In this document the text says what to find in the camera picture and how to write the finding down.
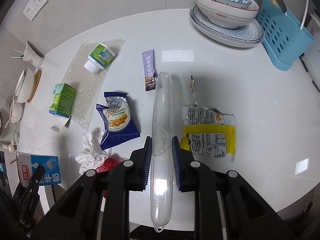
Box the white bowl on coaster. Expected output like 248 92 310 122
14 68 35 103

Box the bubble wrap sheet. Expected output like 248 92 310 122
62 43 110 130

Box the green cardboard box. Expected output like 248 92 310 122
49 83 76 118

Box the red mesh net bag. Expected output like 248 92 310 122
95 158 120 173

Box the wooden coaster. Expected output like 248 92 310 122
27 70 42 103

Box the blue milk carton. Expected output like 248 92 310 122
17 152 61 187

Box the white bowl PERFECT text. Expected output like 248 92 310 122
195 0 259 29

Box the white toothpick cup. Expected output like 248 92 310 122
11 41 44 69

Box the blue striped plate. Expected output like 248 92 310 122
189 5 265 48

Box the white wall socket plate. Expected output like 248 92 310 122
23 0 48 21

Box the white green label bottle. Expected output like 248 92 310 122
84 43 116 74

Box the blue plastic utensil holder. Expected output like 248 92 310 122
256 0 314 71

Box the purple sachet packet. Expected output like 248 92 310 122
142 49 157 91

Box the crumpled white tissue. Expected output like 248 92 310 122
75 131 112 175

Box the small torn clear packet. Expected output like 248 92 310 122
183 72 194 96

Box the blue cookie wrapper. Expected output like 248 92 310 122
96 92 140 150

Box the white plastic straw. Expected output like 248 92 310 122
300 0 309 30

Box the clear plastic tube case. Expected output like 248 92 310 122
150 72 174 232

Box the yellow crumpled snack wrapper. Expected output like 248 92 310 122
180 106 237 162

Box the white mug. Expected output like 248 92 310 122
4 95 25 128

